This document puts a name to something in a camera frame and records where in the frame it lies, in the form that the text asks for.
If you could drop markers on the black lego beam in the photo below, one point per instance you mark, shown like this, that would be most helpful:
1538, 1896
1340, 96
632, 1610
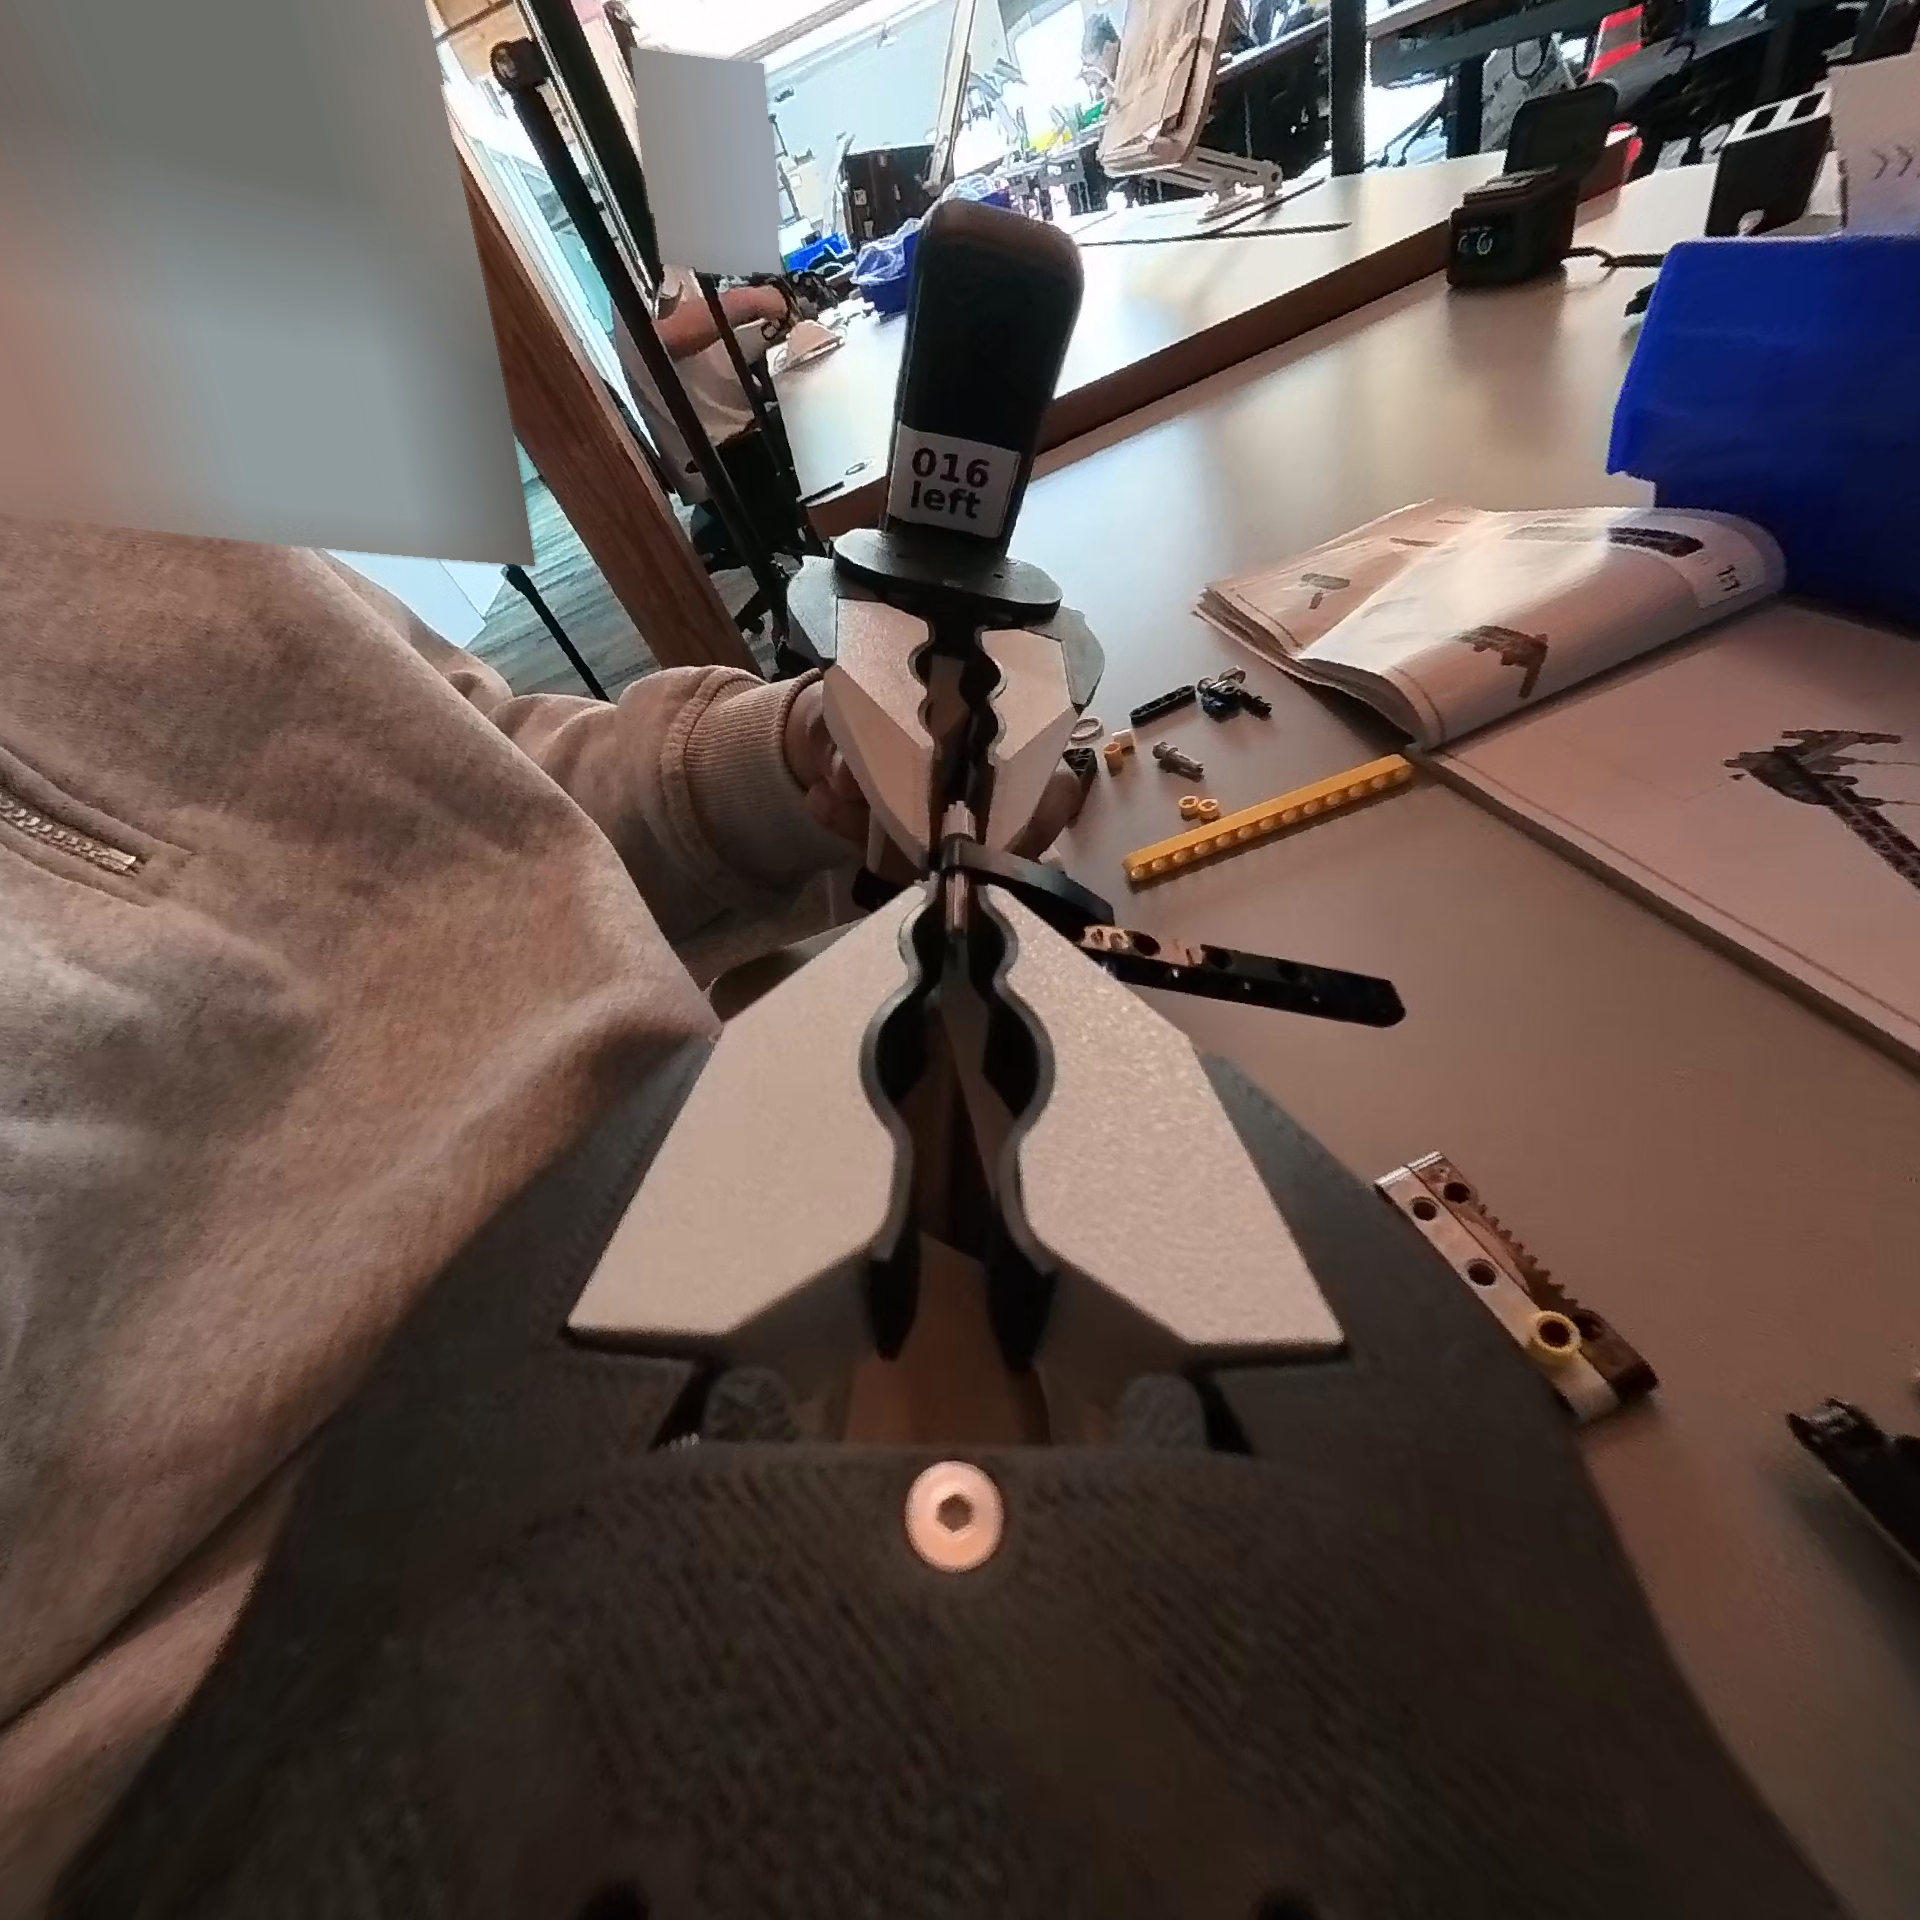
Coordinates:
1276, 984

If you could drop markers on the person in grey sweatshirt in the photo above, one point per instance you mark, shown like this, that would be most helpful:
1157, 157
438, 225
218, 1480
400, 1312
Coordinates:
300, 973

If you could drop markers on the grey black lego rack piece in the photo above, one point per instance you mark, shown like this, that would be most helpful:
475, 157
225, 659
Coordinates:
1499, 1276

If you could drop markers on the person's left hand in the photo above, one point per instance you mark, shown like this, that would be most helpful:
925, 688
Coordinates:
818, 763

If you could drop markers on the black charger case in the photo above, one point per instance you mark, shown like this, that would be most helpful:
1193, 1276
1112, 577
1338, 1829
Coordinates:
1530, 195

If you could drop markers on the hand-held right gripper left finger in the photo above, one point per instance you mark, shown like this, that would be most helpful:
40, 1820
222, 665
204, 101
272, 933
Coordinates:
733, 1184

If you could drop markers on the blue plastic bin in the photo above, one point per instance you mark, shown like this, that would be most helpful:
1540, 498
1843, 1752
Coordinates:
1770, 421

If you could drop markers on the lego set cardboard box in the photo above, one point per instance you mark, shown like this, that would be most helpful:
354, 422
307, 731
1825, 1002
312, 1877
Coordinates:
1875, 148

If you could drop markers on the black charger dock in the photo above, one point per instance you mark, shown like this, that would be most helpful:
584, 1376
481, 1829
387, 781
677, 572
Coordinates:
1770, 172

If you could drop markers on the open instruction booklet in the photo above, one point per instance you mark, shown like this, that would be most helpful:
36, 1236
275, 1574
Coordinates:
1499, 614

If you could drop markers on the black tripod stand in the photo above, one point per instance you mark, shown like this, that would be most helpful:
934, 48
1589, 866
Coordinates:
600, 240

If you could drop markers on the wooden post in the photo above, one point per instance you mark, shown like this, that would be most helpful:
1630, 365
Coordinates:
569, 421

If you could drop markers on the cardboard sheet with stand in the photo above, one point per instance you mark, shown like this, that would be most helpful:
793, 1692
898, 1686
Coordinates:
1171, 89

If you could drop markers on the long wooden table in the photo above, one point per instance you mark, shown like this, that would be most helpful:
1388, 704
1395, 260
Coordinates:
1201, 329

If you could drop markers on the yellow lego beam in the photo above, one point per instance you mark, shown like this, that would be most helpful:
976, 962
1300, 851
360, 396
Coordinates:
1276, 819

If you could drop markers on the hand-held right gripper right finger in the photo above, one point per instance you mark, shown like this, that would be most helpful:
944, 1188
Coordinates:
1171, 1201

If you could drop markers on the blue and black lego pins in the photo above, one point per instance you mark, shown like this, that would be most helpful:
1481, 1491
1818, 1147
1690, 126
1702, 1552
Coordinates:
1233, 694

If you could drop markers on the person's left forearm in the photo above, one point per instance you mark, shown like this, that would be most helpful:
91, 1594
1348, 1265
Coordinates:
704, 779

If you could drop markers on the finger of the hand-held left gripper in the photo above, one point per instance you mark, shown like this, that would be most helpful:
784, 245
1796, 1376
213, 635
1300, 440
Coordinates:
877, 704
1035, 704

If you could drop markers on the small grey lego pin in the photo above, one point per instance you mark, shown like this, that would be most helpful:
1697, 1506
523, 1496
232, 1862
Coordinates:
1178, 757

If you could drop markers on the large instruction manual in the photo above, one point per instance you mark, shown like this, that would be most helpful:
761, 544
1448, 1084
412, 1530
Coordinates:
1680, 838

